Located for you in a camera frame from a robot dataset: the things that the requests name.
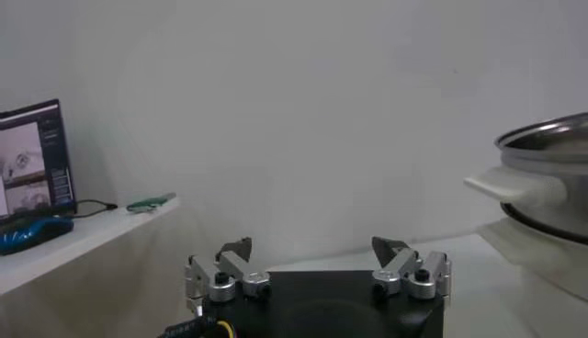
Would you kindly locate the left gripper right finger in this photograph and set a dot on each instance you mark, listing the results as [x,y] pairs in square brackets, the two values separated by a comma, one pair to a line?
[404,266]

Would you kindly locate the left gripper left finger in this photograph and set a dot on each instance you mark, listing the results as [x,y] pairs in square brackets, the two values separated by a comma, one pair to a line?
[229,271]

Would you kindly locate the perforated steel steamer basket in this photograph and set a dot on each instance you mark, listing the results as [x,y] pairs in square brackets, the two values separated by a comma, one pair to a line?
[551,151]

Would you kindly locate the white side table with laptop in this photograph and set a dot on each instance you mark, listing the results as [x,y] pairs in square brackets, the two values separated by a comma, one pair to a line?
[92,239]

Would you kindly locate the dark blue pouch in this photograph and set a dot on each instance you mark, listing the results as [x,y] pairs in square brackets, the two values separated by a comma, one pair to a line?
[32,232]

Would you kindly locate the laptop screen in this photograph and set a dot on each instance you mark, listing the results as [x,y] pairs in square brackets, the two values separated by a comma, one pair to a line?
[32,161]

